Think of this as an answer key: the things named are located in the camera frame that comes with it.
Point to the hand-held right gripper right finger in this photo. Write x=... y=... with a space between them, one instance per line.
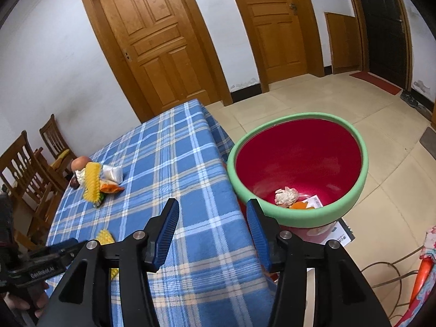
x=259 y=231

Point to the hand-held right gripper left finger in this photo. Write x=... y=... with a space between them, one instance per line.
x=167 y=235

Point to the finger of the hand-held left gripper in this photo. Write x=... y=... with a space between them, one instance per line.
x=71 y=254
x=61 y=245

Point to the yellow foam fruit net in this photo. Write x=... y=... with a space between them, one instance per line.
x=104 y=237
x=92 y=182

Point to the white paper wad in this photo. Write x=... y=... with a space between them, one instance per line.
x=285 y=197

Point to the white green medicine box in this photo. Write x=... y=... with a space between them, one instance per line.
x=315 y=201

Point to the orange snack wrapper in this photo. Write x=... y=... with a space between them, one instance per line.
x=112 y=188

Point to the white plastic wrapper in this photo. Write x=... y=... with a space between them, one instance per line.
x=114 y=173

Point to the red bin with green rim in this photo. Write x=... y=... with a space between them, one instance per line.
x=299 y=156

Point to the person's left hand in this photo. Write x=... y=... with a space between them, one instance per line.
x=17 y=305

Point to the red jujube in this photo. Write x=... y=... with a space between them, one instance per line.
x=74 y=184

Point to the blue plaid tablecloth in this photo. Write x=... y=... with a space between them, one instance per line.
x=177 y=163

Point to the apple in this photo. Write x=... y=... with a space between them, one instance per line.
x=80 y=162

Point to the white printed paper box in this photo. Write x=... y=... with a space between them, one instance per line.
x=344 y=235

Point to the wooden chair with cushion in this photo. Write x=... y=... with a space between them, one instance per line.
x=51 y=133

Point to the colourful printed cloth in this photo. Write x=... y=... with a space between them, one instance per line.
x=422 y=272

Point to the red doormat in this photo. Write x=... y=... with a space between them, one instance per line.
x=374 y=81

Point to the grey floor mat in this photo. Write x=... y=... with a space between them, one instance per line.
x=430 y=143

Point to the dark shoes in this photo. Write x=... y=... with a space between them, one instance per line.
x=408 y=97

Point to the small wooden cabinet door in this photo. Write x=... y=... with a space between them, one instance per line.
x=344 y=44

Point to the dark metal door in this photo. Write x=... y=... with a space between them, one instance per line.
x=381 y=24

